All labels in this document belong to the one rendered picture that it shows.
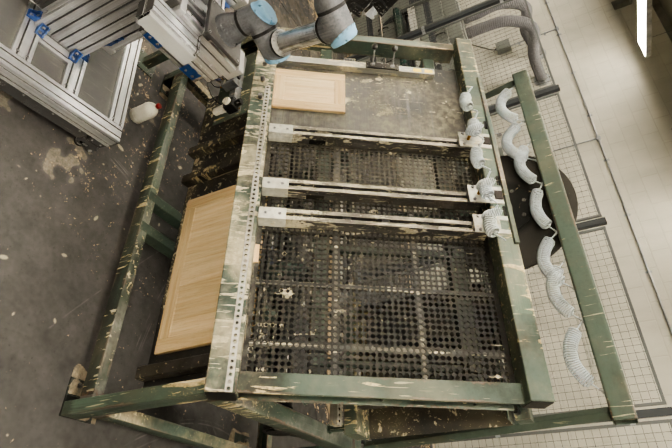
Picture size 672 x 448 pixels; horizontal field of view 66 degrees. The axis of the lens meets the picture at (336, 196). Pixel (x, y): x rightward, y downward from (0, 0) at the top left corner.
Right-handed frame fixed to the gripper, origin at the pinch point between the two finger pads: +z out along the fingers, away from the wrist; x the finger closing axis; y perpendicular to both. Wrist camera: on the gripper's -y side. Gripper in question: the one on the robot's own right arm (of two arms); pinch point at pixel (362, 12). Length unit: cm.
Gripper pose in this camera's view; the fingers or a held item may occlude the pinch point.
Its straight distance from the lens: 261.3
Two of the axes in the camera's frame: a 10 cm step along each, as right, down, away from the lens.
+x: 4.2, -7.0, 5.7
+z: -5.4, 3.1, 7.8
